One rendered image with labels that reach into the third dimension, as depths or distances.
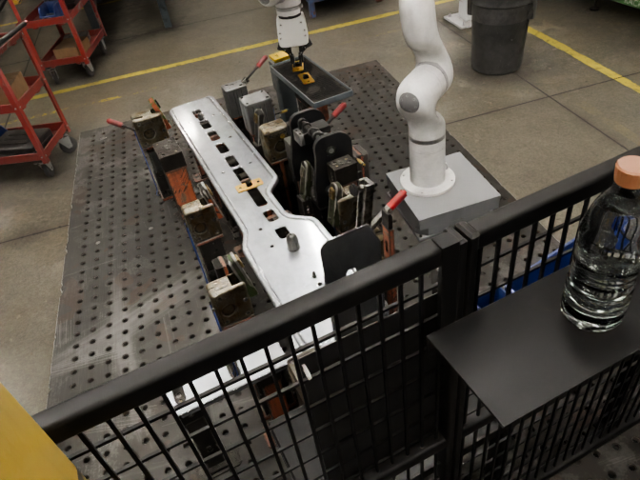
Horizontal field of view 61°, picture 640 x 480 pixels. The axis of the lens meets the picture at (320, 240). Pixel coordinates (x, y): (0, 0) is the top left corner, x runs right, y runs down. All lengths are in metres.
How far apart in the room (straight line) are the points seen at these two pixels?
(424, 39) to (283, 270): 0.77
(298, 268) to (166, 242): 0.81
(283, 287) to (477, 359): 0.77
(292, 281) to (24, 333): 2.02
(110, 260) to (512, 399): 1.69
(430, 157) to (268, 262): 0.71
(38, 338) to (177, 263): 1.25
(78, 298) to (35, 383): 0.93
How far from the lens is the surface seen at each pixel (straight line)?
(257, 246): 1.44
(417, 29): 1.64
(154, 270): 1.97
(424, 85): 1.65
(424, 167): 1.84
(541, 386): 0.61
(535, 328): 0.65
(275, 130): 1.77
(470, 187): 1.91
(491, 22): 4.35
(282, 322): 0.50
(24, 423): 0.46
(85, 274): 2.07
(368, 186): 1.22
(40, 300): 3.25
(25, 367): 2.95
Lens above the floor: 1.92
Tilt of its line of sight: 41 degrees down
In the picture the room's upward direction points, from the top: 10 degrees counter-clockwise
